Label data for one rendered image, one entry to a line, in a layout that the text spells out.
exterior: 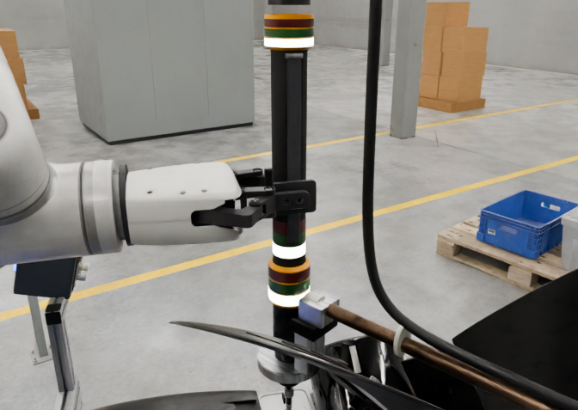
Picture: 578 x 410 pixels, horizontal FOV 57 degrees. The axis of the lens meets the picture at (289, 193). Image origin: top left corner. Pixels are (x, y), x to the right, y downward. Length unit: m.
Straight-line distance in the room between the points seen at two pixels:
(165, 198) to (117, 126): 6.18
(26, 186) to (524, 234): 3.27
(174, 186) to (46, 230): 0.11
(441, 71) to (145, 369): 7.11
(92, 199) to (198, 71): 6.43
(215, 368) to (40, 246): 2.21
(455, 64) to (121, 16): 4.86
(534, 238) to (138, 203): 3.18
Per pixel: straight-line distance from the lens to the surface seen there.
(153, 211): 0.46
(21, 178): 0.43
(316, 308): 0.53
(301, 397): 0.69
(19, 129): 0.44
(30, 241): 0.48
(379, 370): 0.64
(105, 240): 0.48
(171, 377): 2.64
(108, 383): 2.68
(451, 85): 8.65
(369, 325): 0.51
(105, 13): 6.48
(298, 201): 0.49
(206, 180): 0.48
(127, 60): 6.56
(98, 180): 0.47
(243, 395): 0.69
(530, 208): 4.14
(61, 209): 0.47
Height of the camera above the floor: 1.64
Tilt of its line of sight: 20 degrees down
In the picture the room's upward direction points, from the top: straight up
